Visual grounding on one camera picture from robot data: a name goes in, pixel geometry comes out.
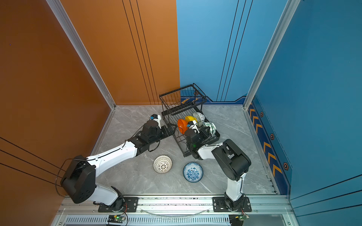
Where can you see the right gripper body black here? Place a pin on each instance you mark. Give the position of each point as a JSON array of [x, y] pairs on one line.
[[203, 136]]

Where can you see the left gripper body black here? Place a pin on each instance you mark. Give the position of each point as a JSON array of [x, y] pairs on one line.
[[160, 134]]

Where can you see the orange bowl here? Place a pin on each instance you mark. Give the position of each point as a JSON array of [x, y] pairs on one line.
[[182, 126]]

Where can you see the yellow bowl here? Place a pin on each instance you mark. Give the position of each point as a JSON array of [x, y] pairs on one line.
[[190, 119]]

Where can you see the green geometric pattern bowl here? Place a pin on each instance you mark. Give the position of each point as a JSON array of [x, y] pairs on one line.
[[200, 118]]

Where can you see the black wire dish rack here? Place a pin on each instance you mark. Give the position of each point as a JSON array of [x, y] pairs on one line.
[[182, 111]]

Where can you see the white lattice pattern bowl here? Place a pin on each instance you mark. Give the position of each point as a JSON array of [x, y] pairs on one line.
[[162, 164]]

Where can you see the green leaf pattern bowl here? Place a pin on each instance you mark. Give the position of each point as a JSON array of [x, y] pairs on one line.
[[210, 127]]

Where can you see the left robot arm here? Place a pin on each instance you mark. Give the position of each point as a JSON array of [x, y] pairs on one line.
[[79, 180]]

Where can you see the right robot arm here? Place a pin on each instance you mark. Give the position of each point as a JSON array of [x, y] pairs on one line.
[[233, 162]]

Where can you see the blue floral pattern bowl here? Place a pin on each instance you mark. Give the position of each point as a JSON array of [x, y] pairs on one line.
[[193, 172]]

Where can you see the right green circuit board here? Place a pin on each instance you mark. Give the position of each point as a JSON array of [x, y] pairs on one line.
[[238, 220]]

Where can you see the green circuit board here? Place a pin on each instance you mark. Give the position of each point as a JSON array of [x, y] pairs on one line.
[[238, 220], [116, 220]]

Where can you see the left green circuit board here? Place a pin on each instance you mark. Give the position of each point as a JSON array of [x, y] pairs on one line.
[[116, 220]]

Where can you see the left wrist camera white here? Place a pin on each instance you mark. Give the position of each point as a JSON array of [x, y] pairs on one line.
[[157, 118]]

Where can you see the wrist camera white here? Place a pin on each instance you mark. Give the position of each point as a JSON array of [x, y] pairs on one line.
[[193, 126], [157, 118]]

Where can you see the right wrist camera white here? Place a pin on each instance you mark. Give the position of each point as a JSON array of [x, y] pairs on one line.
[[193, 126]]

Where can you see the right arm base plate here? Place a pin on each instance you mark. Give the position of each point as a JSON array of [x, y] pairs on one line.
[[222, 204]]

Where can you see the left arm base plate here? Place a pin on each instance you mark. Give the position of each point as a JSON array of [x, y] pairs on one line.
[[129, 204]]

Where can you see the aluminium front rail frame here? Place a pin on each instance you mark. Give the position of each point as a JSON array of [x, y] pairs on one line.
[[180, 210]]

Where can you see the left aluminium corner post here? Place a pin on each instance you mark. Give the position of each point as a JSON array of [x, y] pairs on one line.
[[72, 34]]

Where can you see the aluminium corner post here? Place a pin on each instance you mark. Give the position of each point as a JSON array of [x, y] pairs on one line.
[[72, 34], [283, 23]]

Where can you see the right aluminium corner post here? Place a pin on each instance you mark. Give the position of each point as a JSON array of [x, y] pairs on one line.
[[283, 23]]

